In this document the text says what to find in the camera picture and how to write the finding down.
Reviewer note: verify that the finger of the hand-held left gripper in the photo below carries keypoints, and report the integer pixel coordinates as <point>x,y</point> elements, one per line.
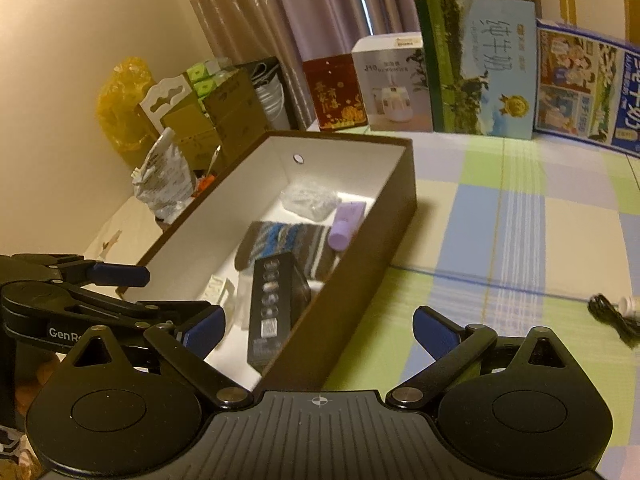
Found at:
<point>122,275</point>
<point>165,310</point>

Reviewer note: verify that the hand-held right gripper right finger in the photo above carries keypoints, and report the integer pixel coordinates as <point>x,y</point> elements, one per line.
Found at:
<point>432,331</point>

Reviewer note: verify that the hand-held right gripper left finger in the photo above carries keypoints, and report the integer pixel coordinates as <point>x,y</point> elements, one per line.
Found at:
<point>206,331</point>

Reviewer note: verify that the brown box with white inside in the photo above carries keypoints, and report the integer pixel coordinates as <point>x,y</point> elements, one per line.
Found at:
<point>350,270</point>

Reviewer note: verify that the striped knitted pouch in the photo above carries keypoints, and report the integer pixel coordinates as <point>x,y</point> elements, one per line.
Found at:
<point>285,242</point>

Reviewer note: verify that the small white plastic piece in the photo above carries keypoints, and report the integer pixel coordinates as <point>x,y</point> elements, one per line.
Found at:
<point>219,291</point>

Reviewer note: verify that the brown patterned cloth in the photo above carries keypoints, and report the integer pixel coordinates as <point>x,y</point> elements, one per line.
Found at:
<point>32,385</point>

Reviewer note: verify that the black printed box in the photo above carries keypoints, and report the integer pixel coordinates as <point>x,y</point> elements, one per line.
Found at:
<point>272,310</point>

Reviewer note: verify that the crumpled white bag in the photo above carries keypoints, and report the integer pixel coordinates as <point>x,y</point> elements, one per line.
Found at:
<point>162,180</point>

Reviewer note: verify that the small orange object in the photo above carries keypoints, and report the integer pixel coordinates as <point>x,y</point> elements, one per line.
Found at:
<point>206,182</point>

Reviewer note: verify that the checked pastel blanket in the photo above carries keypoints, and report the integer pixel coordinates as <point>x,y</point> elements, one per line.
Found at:
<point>525,240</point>

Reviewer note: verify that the purple tube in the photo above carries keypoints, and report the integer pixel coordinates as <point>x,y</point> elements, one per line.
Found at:
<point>345,225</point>

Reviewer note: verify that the clear crumpled plastic bag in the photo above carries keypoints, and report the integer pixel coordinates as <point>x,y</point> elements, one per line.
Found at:
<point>307,201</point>

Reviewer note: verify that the yellow plastic bag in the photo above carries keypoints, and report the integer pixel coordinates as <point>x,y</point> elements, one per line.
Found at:
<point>122,110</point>

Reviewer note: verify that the cardboard box with white cutout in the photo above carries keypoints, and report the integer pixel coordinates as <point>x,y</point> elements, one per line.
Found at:
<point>182,120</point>

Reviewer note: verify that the plain brown cardboard box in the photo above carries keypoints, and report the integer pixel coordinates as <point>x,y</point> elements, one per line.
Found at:
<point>235,110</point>

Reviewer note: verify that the small green white box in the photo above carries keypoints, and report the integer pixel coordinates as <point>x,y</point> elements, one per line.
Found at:
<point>197,71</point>
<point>204,89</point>

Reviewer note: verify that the white appliance box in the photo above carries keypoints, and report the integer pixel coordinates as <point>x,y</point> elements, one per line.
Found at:
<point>392,80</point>

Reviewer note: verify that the red gift box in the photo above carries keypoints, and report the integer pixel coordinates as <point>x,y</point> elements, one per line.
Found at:
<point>335,92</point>

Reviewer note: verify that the green landscape carton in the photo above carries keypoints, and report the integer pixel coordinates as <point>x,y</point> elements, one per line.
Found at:
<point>475,65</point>

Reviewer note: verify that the blue cartoon carton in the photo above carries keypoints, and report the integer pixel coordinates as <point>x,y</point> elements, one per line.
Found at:
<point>585,85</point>

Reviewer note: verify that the pinkish grey curtain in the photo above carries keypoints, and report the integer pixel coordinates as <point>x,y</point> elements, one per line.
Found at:
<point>300,5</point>

